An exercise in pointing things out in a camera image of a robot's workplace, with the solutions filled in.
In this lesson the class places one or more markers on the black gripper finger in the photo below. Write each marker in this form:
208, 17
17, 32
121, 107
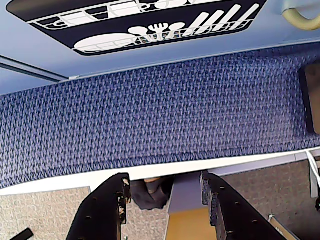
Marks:
100, 215
232, 217

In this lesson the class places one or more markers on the blue woven floor mat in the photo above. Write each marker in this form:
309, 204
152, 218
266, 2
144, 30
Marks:
150, 112

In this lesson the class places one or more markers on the dark brown flat panel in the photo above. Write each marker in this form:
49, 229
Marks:
312, 100

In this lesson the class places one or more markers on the blue toy kitchen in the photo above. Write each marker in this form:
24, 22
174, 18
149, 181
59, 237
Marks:
15, 80

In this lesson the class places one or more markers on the dishwasher door with dish print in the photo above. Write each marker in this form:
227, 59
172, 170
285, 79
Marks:
225, 42

